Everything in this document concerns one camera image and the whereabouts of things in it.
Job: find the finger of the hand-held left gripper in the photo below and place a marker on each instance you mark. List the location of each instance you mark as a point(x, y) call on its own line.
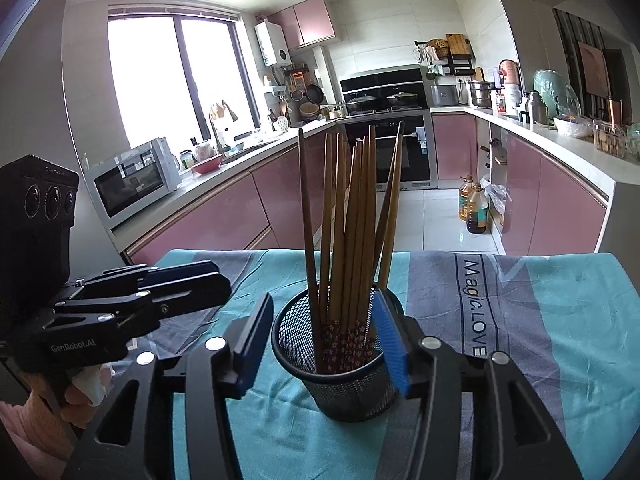
point(195, 292)
point(170, 271)

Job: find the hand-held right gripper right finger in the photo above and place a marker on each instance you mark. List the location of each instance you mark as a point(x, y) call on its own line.
point(392, 345)

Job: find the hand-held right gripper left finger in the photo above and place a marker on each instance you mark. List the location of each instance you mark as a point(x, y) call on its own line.
point(255, 345)

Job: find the black mesh holder cup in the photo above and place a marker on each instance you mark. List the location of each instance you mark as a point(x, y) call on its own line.
point(345, 395)

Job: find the bunch of wooden chopsticks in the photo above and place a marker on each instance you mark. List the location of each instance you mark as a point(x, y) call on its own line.
point(350, 240)

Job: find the person's left hand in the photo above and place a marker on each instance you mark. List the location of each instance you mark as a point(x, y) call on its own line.
point(80, 400)

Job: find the pink base cabinet run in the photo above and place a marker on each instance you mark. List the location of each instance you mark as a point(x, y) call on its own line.
point(455, 147)
point(550, 200)
point(225, 210)

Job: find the white countertop oven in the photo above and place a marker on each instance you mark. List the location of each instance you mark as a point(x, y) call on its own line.
point(132, 185)

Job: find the pink bowl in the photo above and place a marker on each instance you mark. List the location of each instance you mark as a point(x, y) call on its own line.
point(206, 165)

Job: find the steel sink faucet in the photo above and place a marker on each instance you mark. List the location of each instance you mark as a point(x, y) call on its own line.
point(219, 132)

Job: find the teal grey printed tablecloth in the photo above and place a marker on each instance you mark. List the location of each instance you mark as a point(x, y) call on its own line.
point(540, 340)

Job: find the dark cooking oil bottle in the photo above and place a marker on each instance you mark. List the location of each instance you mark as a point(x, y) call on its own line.
point(477, 212)

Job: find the yellow cooking oil bottle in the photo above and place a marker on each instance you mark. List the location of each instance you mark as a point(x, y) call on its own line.
point(465, 195)

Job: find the clear plastic bag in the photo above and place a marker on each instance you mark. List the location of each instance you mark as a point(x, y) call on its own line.
point(496, 200)

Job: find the white dotted mug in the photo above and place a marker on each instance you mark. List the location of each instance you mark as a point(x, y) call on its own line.
point(281, 124)

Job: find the kitchen window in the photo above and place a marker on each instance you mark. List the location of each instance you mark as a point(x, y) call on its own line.
point(160, 85)

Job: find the black built-in oven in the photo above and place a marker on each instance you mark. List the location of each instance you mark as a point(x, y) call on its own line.
point(415, 160)

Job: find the hanging black frying pan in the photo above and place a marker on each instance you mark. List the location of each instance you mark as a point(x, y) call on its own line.
point(314, 94)

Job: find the black wok with lid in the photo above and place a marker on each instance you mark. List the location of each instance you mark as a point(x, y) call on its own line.
point(361, 103)

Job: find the frying pan with glass lid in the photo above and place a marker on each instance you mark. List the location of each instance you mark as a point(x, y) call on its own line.
point(402, 99)

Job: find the white water heater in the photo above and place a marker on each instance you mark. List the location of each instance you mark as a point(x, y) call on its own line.
point(272, 43)

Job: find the black range hood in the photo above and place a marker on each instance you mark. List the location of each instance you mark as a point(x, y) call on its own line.
point(382, 82)

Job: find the steel stock pot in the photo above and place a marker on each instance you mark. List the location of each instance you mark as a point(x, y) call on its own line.
point(481, 93)

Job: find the steel thermos flask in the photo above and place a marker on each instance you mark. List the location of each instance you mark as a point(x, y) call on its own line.
point(537, 108)

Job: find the covered white bowl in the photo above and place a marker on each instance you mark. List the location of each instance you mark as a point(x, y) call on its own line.
point(572, 127)

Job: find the pink electric kettle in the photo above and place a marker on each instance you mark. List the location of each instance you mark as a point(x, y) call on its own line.
point(509, 72)

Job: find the plastic bags of food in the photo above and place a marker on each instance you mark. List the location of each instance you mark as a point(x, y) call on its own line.
point(633, 140)

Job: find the pink wall cabinet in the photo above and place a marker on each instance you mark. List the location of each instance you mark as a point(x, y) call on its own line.
point(305, 25)

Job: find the black wall rack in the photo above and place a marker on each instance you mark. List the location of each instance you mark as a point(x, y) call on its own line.
point(447, 57)

